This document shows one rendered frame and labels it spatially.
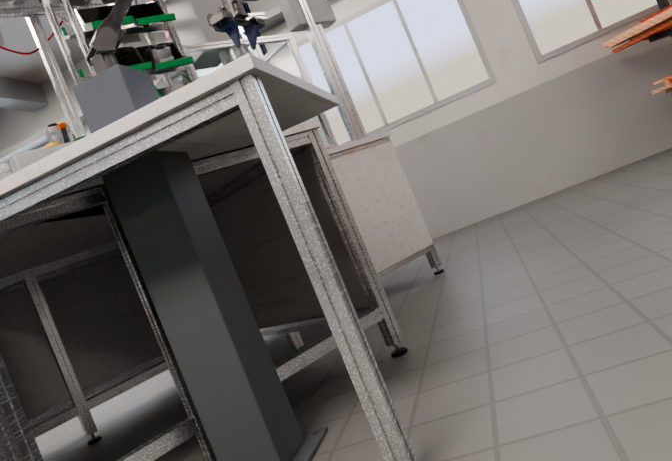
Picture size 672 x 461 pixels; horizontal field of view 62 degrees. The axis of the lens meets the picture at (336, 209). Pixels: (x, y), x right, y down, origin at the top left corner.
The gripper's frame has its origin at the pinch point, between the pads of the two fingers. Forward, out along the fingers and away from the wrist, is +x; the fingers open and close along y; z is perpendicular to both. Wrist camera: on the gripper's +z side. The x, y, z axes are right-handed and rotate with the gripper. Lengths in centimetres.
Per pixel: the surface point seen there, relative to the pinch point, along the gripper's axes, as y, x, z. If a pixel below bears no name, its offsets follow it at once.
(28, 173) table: 70, 33, 10
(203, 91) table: 56, 31, -30
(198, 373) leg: 45, 86, 10
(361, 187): -124, 46, 49
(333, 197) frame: -26, 53, 4
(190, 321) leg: 44, 74, 8
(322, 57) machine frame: -134, -30, 53
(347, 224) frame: -28, 63, 3
